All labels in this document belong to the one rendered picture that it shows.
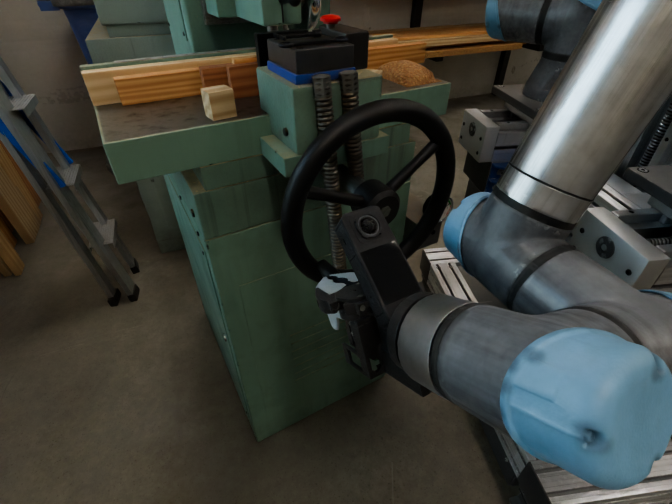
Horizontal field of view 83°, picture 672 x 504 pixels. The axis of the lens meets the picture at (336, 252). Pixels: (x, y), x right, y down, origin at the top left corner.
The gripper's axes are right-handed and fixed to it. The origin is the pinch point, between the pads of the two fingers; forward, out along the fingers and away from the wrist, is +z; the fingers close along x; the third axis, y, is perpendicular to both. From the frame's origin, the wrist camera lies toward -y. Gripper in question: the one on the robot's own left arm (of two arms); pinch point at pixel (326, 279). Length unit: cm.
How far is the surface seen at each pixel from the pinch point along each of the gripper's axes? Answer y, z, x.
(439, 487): 71, 28, 27
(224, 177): -16.3, 17.7, -5.5
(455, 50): -78, 179, 211
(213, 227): -9.0, 21.9, -8.9
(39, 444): 41, 84, -64
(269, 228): -6.0, 23.6, 0.8
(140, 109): -29.6, 24.3, -13.9
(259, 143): -20.1, 15.6, 0.8
